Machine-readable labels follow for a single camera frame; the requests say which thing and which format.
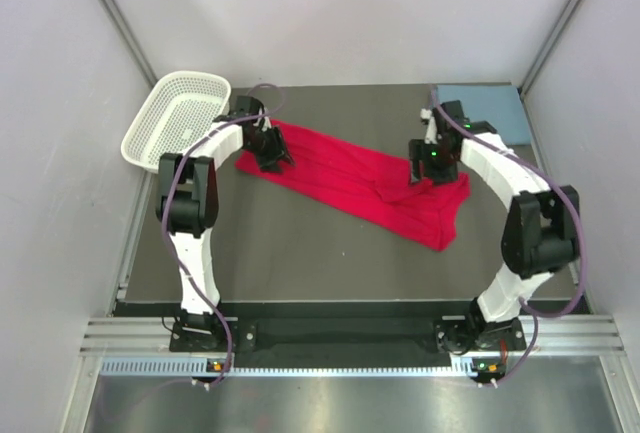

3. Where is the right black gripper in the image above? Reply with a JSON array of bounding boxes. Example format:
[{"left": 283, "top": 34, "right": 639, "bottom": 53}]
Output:
[{"left": 408, "top": 139, "right": 457, "bottom": 188}]

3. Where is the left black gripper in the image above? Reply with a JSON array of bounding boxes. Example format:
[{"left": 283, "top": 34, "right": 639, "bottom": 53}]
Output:
[{"left": 245, "top": 124, "right": 295, "bottom": 173}]

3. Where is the red t shirt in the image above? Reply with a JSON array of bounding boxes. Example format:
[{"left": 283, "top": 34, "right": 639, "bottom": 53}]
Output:
[{"left": 235, "top": 121, "right": 471, "bottom": 251}]

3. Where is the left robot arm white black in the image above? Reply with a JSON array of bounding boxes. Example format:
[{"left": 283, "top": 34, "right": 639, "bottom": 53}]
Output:
[{"left": 156, "top": 95, "right": 294, "bottom": 350}]

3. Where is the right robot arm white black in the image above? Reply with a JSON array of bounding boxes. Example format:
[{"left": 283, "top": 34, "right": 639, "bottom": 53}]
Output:
[{"left": 409, "top": 101, "right": 584, "bottom": 349}]

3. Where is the folded blue t shirt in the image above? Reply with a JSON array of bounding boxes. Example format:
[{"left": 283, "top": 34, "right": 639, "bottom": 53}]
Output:
[{"left": 436, "top": 84, "right": 531, "bottom": 145}]

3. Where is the white perforated plastic basket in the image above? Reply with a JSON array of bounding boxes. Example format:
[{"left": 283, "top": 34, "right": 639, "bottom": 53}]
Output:
[{"left": 120, "top": 71, "right": 232, "bottom": 173}]

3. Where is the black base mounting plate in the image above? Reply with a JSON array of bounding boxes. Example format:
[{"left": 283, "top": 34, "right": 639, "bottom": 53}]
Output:
[{"left": 168, "top": 301, "right": 529, "bottom": 355}]

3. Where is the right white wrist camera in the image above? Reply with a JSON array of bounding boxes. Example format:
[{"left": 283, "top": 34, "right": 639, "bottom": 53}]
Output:
[{"left": 420, "top": 108, "right": 439, "bottom": 145}]

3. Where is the grey slotted cable duct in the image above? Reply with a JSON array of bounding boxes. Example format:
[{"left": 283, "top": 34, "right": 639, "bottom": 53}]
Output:
[{"left": 99, "top": 356, "right": 506, "bottom": 378}]

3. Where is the aluminium frame rail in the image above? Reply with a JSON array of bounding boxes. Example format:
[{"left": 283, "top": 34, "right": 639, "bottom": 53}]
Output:
[{"left": 80, "top": 315, "right": 625, "bottom": 357}]

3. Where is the right aluminium corner post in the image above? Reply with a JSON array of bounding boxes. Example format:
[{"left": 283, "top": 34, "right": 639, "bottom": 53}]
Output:
[{"left": 517, "top": 0, "right": 586, "bottom": 100}]

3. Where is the aluminium corner post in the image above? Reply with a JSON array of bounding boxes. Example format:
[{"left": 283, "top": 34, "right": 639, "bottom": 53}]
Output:
[
  {"left": 98, "top": 0, "right": 158, "bottom": 88},
  {"left": 517, "top": 0, "right": 586, "bottom": 100}
]

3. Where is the left aluminium corner post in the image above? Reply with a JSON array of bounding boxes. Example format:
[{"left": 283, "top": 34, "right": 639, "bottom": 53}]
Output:
[{"left": 98, "top": 0, "right": 158, "bottom": 88}]

